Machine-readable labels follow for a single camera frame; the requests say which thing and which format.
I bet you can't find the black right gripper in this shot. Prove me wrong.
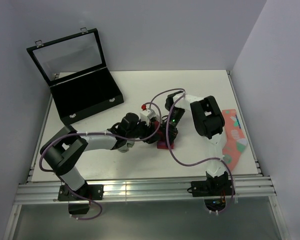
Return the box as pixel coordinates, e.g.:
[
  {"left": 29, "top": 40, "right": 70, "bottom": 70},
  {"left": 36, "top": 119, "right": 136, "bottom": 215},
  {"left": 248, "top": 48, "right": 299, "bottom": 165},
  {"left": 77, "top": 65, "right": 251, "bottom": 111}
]
[{"left": 158, "top": 107, "right": 186, "bottom": 148}]

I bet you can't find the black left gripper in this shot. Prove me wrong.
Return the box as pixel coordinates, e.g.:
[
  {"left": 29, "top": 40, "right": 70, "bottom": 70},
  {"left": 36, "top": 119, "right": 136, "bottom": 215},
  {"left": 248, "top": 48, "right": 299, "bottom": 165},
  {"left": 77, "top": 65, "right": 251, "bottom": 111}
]
[{"left": 126, "top": 117, "right": 161, "bottom": 144}]

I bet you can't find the maroon sock with orange cuff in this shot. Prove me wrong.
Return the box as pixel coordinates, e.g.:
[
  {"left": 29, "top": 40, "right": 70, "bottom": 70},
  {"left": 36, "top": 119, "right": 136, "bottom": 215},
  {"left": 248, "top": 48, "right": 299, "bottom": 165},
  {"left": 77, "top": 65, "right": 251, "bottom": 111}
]
[{"left": 154, "top": 121, "right": 178, "bottom": 150}]

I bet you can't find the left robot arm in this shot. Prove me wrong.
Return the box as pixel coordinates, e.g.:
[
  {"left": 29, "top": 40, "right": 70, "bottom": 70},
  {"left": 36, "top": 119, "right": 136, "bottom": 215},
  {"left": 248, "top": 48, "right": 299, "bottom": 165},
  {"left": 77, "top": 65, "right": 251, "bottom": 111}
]
[{"left": 40, "top": 112, "right": 160, "bottom": 200}]

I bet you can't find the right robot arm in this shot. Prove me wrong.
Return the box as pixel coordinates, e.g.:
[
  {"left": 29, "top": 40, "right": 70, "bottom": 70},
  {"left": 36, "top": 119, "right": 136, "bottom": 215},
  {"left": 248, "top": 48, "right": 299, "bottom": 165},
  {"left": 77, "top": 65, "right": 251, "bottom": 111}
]
[{"left": 164, "top": 91, "right": 234, "bottom": 195}]

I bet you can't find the grey-green ankle sock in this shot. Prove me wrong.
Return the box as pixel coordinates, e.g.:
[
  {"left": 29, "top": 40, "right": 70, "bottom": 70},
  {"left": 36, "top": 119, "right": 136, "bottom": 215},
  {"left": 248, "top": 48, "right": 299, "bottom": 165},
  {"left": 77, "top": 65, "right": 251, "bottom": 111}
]
[{"left": 117, "top": 141, "right": 135, "bottom": 153}]

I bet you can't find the pink patterned sock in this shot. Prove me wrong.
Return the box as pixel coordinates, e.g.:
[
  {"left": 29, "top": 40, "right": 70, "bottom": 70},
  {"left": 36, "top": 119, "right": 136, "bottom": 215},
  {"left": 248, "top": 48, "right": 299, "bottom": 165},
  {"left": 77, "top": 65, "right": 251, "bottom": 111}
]
[{"left": 222, "top": 109, "right": 248, "bottom": 171}]

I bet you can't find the black display case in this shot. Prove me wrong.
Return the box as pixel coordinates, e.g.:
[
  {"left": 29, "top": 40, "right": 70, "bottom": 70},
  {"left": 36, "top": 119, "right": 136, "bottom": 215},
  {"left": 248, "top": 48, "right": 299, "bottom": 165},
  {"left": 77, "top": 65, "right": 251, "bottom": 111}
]
[{"left": 26, "top": 28, "right": 124, "bottom": 125}]

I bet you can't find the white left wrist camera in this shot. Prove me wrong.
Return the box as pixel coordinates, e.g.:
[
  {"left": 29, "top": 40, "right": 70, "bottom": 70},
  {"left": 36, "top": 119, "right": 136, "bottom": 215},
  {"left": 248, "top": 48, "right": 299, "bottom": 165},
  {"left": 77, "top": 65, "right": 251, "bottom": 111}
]
[{"left": 139, "top": 108, "right": 157, "bottom": 126}]

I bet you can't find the aluminium frame rail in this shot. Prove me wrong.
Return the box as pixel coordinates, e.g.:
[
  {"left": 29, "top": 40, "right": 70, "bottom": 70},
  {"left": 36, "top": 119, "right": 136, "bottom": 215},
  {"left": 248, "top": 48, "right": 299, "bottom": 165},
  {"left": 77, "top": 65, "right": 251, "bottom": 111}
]
[{"left": 13, "top": 176, "right": 277, "bottom": 205}]

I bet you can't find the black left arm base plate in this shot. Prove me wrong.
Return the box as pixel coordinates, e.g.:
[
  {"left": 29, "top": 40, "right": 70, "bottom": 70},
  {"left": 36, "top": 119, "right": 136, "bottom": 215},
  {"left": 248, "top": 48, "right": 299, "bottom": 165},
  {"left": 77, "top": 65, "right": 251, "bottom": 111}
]
[{"left": 57, "top": 184, "right": 104, "bottom": 202}]

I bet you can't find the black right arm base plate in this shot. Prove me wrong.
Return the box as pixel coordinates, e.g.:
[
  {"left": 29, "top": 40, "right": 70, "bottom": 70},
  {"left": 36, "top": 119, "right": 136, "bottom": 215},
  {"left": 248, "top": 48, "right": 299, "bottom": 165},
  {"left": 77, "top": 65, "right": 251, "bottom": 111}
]
[{"left": 187, "top": 180, "right": 234, "bottom": 197}]

